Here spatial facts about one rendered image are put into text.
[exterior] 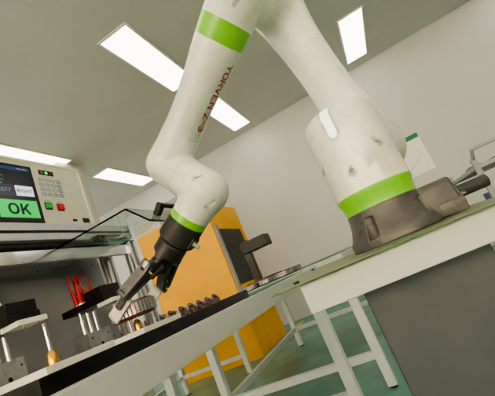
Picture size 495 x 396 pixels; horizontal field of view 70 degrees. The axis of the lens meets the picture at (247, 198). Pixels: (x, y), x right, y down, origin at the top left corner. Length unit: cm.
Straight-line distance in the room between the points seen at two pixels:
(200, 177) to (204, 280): 377
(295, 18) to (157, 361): 75
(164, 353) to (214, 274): 390
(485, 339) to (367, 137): 32
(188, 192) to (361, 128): 40
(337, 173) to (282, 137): 566
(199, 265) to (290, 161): 255
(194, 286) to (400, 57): 461
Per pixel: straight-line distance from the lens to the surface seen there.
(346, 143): 59
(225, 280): 442
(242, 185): 633
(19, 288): 112
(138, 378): 55
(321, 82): 83
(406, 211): 58
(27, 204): 107
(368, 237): 58
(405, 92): 620
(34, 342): 110
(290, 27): 90
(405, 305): 56
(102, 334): 106
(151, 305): 93
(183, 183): 82
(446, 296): 57
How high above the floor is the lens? 77
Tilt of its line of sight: 13 degrees up
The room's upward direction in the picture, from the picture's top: 23 degrees counter-clockwise
